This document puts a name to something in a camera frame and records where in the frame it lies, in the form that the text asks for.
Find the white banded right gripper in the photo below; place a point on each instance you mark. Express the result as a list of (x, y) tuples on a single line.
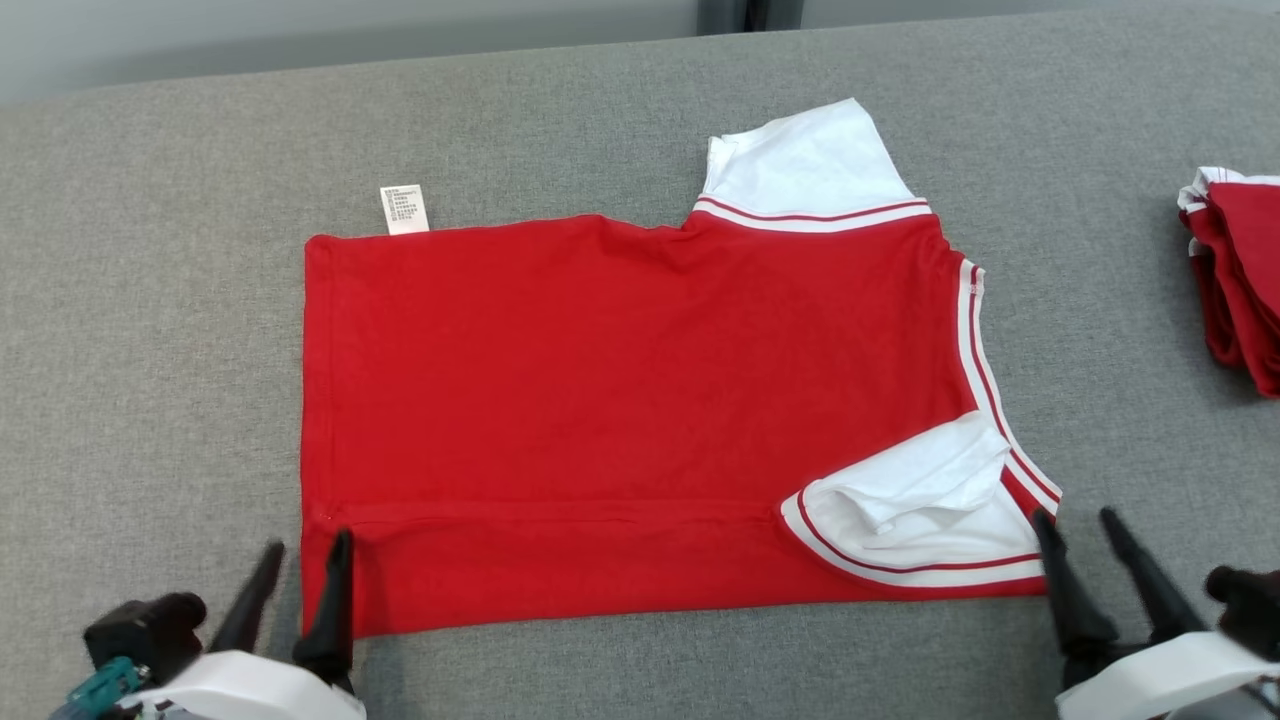
[(1160, 675)]

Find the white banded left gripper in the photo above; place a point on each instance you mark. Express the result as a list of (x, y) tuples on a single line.
[(250, 690)]

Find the red shorts with white waistband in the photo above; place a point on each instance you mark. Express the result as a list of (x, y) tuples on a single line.
[(1245, 280)]

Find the red shirt with white trim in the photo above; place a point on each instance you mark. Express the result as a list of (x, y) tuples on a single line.
[(600, 400)]

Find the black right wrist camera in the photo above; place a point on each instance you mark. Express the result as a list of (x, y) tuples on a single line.
[(1250, 605)]

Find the teal left camera connector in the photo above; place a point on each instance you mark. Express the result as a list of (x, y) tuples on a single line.
[(100, 690)]

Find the grey double partition post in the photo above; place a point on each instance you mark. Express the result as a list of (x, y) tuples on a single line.
[(750, 15)]

